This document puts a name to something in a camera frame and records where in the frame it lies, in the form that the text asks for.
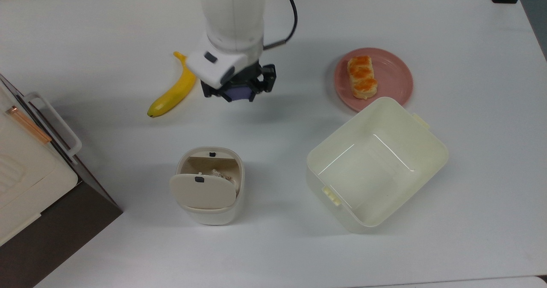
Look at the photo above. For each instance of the crumpled paper scrap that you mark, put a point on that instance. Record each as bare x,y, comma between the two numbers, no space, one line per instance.
222,174

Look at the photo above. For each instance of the purple foam cube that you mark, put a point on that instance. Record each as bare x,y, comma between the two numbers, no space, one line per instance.
238,93

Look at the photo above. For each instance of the cream plastic storage box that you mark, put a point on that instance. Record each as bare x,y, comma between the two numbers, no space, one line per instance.
376,168

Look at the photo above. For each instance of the white toaster oven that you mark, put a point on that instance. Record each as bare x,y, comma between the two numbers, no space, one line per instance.
30,172

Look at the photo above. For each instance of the glazed bread pastry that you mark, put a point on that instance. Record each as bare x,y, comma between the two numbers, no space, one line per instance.
362,76

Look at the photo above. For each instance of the pink round plate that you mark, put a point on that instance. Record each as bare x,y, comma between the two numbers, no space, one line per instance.
393,80

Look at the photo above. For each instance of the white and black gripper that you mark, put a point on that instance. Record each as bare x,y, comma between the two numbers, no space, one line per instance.
213,66

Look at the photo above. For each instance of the cream desktop trash can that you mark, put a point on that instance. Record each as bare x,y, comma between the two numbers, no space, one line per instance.
213,215

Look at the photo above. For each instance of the cream trash can flip lid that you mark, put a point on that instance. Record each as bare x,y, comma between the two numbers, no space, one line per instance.
203,192

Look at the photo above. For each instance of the yellow banana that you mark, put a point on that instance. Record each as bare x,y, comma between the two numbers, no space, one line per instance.
175,91

